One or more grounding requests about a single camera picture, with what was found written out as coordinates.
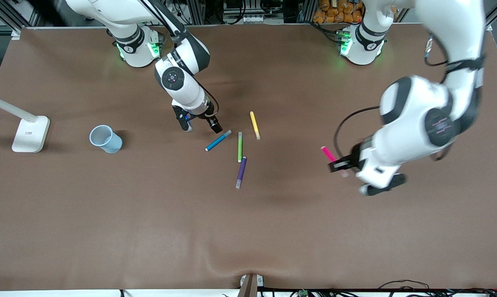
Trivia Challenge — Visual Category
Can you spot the pink marker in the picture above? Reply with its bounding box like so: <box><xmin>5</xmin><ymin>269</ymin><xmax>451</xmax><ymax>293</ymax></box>
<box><xmin>320</xmin><ymin>145</ymin><xmax>350</xmax><ymax>178</ymax></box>

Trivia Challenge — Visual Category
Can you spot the blue marker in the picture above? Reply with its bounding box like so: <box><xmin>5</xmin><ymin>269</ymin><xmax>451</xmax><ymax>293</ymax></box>
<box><xmin>205</xmin><ymin>130</ymin><xmax>232</xmax><ymax>152</ymax></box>

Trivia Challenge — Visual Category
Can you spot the yellow marker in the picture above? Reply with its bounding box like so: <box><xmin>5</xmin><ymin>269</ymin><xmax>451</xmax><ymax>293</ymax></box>
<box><xmin>249</xmin><ymin>111</ymin><xmax>261</xmax><ymax>140</ymax></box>

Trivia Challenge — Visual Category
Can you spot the purple marker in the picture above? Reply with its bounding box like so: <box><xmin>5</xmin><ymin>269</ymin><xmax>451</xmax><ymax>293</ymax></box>
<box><xmin>235</xmin><ymin>156</ymin><xmax>247</xmax><ymax>189</ymax></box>

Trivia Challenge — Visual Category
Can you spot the light blue cup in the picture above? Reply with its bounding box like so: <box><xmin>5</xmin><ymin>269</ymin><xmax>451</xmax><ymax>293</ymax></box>
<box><xmin>89</xmin><ymin>125</ymin><xmax>123</xmax><ymax>154</ymax></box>

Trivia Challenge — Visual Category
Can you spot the orange lumpy objects heap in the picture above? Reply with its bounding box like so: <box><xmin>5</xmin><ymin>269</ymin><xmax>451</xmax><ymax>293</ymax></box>
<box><xmin>313</xmin><ymin>0</ymin><xmax>363</xmax><ymax>24</ymax></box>

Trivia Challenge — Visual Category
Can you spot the brown table cover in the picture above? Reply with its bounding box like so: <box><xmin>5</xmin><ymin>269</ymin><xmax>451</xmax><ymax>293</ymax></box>
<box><xmin>0</xmin><ymin>24</ymin><xmax>497</xmax><ymax>292</ymax></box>

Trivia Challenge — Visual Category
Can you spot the white desk lamp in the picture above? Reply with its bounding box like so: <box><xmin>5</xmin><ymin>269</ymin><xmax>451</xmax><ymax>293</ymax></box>
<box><xmin>0</xmin><ymin>92</ymin><xmax>51</xmax><ymax>153</ymax></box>

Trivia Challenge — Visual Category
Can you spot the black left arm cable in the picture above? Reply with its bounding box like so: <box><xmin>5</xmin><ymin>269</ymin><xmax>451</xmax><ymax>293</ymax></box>
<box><xmin>333</xmin><ymin>106</ymin><xmax>382</xmax><ymax>160</ymax></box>

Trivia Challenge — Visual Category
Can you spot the black cable bundle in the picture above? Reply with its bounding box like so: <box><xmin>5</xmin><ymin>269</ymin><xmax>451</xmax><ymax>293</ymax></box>
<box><xmin>375</xmin><ymin>279</ymin><xmax>497</xmax><ymax>297</ymax></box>

